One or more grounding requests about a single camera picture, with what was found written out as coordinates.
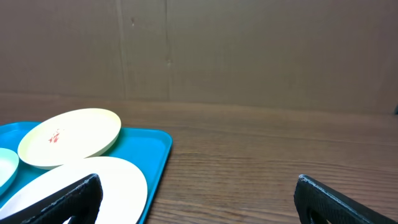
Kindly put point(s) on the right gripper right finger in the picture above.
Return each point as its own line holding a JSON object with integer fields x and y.
{"x": 316, "y": 202}

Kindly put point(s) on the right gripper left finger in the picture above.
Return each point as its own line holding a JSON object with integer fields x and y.
{"x": 77, "y": 203}

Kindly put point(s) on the yellow-green plate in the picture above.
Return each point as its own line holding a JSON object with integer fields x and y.
{"x": 70, "y": 136}

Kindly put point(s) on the light blue plate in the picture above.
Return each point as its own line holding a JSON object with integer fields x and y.
{"x": 9, "y": 165}

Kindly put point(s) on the teal plastic serving tray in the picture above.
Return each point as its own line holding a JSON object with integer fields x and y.
{"x": 148, "y": 149}

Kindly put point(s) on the white plate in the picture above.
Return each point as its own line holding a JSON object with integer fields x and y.
{"x": 124, "y": 188}

